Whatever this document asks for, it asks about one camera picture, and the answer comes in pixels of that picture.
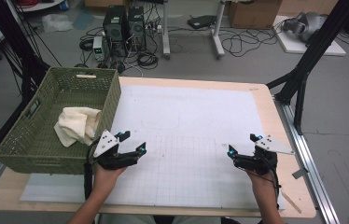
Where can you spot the large cardboard box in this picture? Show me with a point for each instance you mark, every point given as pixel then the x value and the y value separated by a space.
pixel 253 14

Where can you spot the clear plastic bag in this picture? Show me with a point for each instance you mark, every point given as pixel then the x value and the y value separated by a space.
pixel 56 23

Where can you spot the person's left hand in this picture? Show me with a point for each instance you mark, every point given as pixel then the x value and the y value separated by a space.
pixel 104 180

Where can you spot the grey headset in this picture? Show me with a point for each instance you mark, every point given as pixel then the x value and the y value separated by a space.
pixel 306 25

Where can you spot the grey tape piece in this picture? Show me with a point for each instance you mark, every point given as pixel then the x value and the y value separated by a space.
pixel 300 173

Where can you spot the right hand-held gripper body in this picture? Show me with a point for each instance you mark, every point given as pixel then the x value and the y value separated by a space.
pixel 262 161

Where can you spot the round white table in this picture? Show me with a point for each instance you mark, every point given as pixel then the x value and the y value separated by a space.
pixel 39 4

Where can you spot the aluminium rail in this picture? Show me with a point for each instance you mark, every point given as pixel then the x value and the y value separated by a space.
pixel 309 161

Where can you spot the flat black device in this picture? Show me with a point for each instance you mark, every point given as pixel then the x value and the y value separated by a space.
pixel 201 21

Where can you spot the narrow black computer tower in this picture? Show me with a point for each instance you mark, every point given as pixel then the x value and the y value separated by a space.
pixel 136 28

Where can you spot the cream printed cloth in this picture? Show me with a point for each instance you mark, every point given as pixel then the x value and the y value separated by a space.
pixel 76 124

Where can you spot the person's right hand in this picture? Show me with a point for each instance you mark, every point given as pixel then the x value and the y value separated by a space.
pixel 264 185

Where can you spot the thin wooden stick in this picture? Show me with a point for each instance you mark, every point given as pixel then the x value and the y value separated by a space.
pixel 291 202

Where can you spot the white grid mat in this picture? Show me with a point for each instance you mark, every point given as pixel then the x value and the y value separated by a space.
pixel 188 109

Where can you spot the small grey power supply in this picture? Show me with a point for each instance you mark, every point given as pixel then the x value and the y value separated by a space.
pixel 98 48

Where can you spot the flat cardboard box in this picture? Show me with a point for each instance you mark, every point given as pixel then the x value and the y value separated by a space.
pixel 104 2

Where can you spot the green woven basket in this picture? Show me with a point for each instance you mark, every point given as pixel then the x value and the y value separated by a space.
pixel 23 140

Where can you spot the white desk leg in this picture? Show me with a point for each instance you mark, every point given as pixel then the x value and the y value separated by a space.
pixel 217 34
pixel 165 31

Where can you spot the black metal frame stand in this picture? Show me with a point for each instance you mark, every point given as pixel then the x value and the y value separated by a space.
pixel 312 53

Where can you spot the wide black computer tower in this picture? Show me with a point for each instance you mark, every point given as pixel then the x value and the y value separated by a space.
pixel 115 28

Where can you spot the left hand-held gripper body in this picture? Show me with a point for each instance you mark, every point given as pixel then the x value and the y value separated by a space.
pixel 107 143

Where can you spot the person's trousers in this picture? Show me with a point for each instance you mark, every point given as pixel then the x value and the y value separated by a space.
pixel 132 220

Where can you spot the white floor board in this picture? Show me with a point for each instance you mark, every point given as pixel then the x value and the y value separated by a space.
pixel 297 46

